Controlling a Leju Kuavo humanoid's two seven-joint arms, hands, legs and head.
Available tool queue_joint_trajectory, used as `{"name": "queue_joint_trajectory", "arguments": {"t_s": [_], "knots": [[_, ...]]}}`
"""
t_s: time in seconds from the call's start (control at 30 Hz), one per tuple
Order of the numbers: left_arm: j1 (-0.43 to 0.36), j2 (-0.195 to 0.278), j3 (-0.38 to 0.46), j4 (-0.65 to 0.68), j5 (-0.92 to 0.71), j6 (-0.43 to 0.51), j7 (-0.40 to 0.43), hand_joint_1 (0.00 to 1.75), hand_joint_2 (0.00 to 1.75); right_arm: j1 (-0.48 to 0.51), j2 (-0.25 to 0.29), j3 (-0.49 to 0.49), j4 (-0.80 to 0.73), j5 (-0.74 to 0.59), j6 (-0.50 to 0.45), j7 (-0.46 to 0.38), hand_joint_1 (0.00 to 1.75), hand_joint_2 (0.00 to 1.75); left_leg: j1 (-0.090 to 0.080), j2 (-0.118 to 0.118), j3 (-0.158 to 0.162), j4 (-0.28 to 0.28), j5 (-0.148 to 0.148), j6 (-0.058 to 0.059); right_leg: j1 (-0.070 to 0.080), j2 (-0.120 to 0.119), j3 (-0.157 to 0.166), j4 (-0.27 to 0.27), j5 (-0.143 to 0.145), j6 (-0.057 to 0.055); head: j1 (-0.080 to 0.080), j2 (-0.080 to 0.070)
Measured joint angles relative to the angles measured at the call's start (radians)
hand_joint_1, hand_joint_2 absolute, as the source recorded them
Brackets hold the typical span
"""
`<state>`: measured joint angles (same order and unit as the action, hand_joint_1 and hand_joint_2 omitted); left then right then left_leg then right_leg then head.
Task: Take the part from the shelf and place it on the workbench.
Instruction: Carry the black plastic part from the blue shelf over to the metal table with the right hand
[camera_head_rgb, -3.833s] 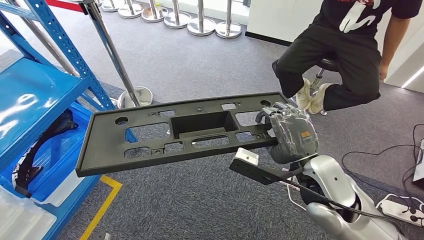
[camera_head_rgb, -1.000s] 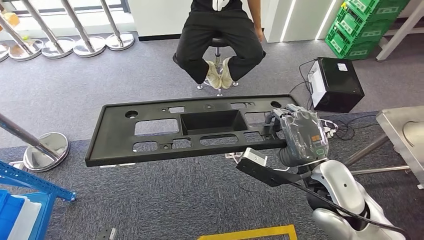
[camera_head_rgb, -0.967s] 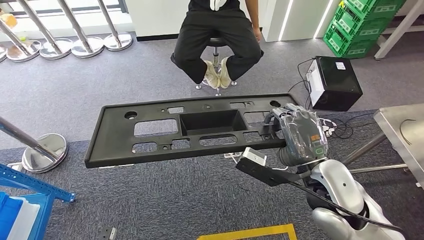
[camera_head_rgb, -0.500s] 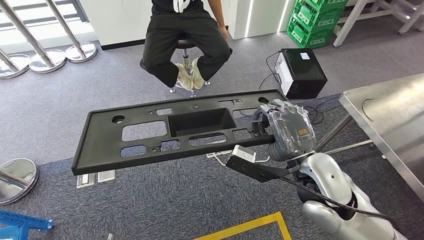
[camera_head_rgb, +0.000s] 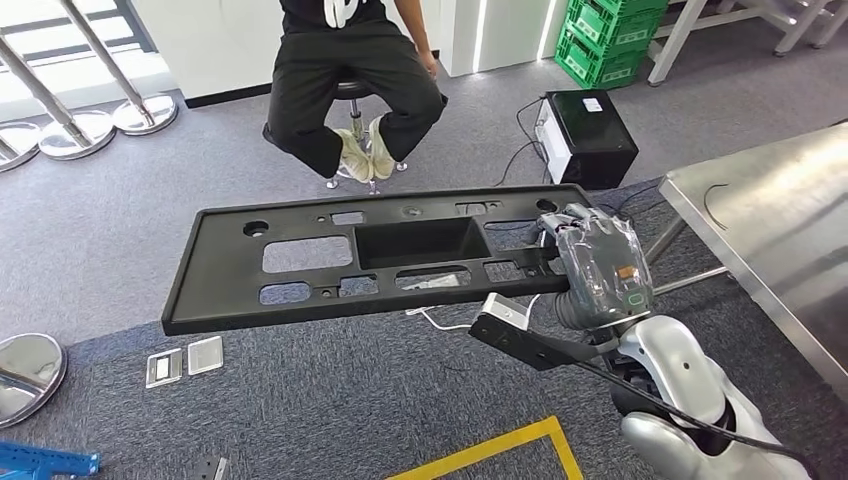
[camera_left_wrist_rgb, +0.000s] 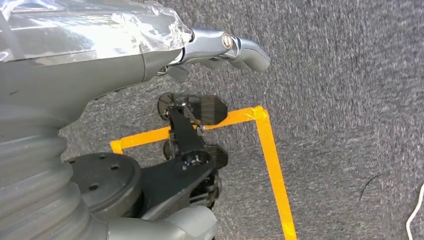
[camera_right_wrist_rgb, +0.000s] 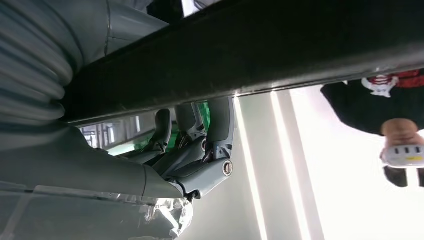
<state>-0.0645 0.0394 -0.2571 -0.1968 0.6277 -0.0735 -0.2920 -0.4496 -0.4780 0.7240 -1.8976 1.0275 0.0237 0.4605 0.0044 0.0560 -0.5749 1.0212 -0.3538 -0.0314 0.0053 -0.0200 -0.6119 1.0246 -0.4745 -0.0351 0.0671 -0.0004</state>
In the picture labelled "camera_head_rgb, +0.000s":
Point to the person's left hand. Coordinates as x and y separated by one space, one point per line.
429 66

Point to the black plastic plate bracket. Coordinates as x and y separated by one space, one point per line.
218 291

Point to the person's left forearm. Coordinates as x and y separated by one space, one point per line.
414 30

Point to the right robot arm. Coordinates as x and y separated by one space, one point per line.
676 371

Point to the stainless steel workbench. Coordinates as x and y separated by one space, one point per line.
782 232

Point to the blue metal shelf rack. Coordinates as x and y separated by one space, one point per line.
46 460

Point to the black swivel stool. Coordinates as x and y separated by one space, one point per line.
354 89

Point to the person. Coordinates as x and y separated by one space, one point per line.
331 73

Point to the green plastic crate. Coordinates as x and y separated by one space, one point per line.
629 5
616 26
596 66

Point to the black and white box unit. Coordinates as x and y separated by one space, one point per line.
590 139

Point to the metal floor socket plate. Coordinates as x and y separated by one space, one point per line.
164 369
205 356

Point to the white metal table frame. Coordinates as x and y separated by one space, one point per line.
669 46

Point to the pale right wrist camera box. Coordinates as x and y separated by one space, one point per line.
507 311

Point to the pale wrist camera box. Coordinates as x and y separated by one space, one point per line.
507 311
210 469

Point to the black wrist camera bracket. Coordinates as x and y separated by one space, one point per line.
530 348

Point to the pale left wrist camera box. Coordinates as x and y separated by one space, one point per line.
210 469

